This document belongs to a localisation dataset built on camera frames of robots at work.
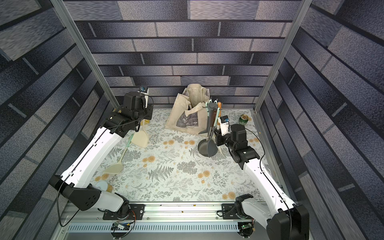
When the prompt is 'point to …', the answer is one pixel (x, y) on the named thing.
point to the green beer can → (243, 119)
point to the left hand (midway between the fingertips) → (146, 103)
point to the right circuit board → (248, 225)
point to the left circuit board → (116, 226)
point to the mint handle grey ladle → (208, 114)
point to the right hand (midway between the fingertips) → (215, 128)
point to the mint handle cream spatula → (140, 138)
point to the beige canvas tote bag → (189, 111)
